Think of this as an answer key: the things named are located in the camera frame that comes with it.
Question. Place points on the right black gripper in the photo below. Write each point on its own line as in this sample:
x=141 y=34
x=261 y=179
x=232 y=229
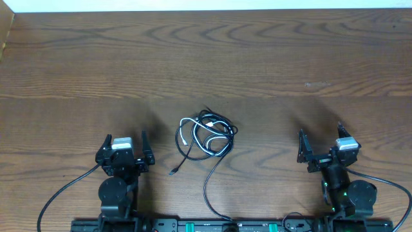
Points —
x=304 y=149

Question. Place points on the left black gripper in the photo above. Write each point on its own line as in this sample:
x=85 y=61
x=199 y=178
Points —
x=143 y=165

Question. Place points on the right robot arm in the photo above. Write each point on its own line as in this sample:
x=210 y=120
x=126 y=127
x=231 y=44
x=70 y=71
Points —
x=350 y=198

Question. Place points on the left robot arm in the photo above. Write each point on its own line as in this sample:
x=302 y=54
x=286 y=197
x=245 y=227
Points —
x=118 y=192

